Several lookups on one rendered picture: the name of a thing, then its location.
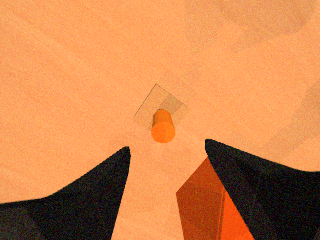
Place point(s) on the orange cylinder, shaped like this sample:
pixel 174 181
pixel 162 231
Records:
pixel 163 130

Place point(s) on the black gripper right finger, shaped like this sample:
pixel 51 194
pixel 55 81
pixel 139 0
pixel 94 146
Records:
pixel 276 202

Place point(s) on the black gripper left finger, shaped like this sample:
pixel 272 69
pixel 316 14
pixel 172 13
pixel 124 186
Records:
pixel 85 209

